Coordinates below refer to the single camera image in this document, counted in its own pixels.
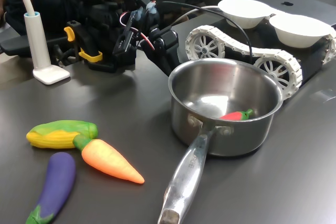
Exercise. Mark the white post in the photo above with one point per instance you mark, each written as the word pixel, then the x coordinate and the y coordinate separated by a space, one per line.
pixel 39 45

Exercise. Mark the black chair armrest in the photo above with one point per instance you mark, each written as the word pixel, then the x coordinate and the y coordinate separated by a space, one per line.
pixel 15 45

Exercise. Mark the red toy chilli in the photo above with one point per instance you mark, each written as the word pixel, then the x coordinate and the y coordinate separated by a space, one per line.
pixel 233 116

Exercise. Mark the yellow green toy corn cob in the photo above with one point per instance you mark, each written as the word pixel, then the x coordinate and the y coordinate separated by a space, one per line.
pixel 52 137

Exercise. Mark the tracked vehicle with white tracks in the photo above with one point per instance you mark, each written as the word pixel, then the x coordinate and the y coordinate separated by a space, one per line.
pixel 265 54

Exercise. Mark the white bowl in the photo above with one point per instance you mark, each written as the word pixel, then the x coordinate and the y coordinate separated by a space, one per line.
pixel 244 11
pixel 299 32

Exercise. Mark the orange toy carrot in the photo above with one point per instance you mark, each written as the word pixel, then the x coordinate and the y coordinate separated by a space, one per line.
pixel 107 159

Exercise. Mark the black and yellow clamp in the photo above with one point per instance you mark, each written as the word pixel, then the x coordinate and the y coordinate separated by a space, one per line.
pixel 84 40

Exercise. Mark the pale grey putty lump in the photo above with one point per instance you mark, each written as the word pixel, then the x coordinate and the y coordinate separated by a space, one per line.
pixel 137 14
pixel 151 6

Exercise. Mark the purple toy aubergine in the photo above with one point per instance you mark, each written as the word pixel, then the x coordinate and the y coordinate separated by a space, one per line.
pixel 56 179

